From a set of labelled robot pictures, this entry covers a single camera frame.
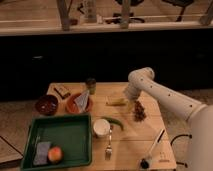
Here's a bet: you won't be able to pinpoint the folded white paper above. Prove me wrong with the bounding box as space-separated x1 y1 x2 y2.
74 90 89 113

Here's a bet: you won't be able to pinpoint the black cable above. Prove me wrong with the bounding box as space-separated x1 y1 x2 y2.
170 133 193 168

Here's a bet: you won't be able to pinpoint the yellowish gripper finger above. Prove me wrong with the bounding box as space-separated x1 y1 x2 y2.
127 101 135 114

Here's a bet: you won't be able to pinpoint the white paper cup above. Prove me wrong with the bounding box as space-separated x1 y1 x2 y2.
93 119 110 137

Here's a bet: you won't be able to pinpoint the dark red grapes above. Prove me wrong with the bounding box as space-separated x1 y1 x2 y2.
134 101 146 122

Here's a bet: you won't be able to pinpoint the green plastic tray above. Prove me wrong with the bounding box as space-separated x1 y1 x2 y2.
20 114 92 171

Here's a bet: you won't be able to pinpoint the grey sponge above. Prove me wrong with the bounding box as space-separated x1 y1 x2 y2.
33 141 51 166

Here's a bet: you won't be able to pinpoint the orange plate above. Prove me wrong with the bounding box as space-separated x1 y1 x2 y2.
65 93 93 114

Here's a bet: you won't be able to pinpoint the silver fork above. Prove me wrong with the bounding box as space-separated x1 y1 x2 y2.
105 126 113 160

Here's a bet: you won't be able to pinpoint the yellow banana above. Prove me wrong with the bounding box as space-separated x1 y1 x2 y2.
106 98 126 106

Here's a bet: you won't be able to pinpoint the dark brown bowl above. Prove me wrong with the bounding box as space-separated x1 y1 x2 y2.
35 95 58 116

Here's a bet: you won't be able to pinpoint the green chili pepper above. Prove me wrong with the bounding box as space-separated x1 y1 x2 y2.
102 116 124 131

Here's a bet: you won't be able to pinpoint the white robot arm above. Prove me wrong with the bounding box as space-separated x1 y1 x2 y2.
124 67 213 171

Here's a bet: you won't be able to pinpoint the red yellow apple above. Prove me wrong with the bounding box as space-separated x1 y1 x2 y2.
48 146 63 163

